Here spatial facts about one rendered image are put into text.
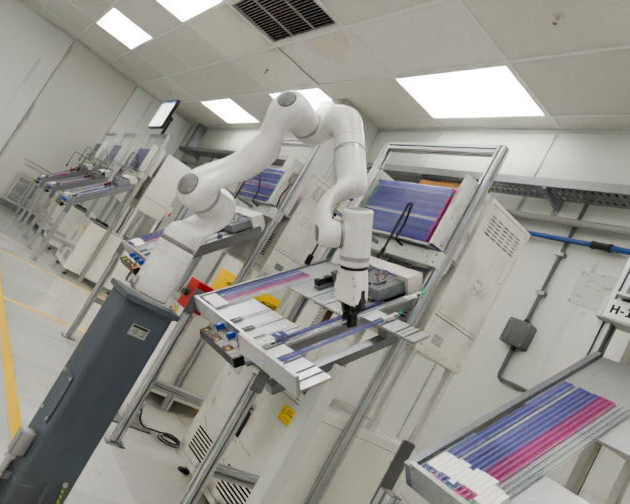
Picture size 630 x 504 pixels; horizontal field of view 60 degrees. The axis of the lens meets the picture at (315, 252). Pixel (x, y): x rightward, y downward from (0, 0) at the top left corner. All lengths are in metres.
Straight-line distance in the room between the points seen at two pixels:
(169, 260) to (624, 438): 1.28
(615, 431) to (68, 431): 1.44
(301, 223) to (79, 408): 2.15
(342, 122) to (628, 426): 1.06
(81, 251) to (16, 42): 4.89
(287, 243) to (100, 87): 7.50
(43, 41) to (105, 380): 9.10
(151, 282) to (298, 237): 1.95
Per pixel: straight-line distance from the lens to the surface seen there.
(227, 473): 2.01
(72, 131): 10.49
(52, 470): 1.86
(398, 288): 2.22
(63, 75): 10.52
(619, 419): 1.50
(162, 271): 1.72
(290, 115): 1.66
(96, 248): 6.49
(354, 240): 1.47
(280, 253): 3.51
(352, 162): 1.56
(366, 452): 2.37
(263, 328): 2.08
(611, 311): 1.78
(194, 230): 1.74
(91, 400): 1.78
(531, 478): 1.31
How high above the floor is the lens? 0.89
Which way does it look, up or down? 6 degrees up
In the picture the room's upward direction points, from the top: 30 degrees clockwise
